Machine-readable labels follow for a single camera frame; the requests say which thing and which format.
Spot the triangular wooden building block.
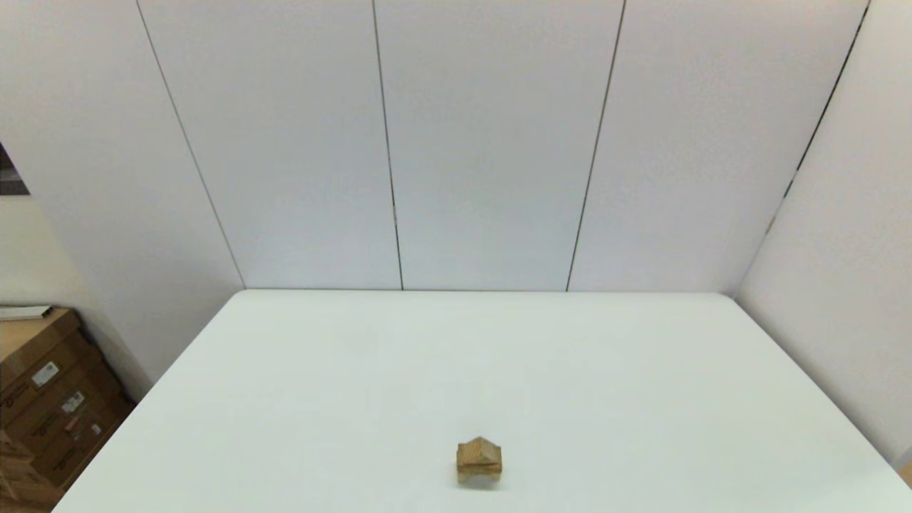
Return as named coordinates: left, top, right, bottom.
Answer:
left=457, top=436, right=503, bottom=464

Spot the arched wooden building block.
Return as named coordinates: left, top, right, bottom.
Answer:
left=457, top=470, right=503, bottom=492

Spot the tall labelled cardboard box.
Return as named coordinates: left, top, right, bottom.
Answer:
left=0, top=308, right=136, bottom=494

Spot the low brown cardboard box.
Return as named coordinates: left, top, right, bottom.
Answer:
left=0, top=427, right=65, bottom=511

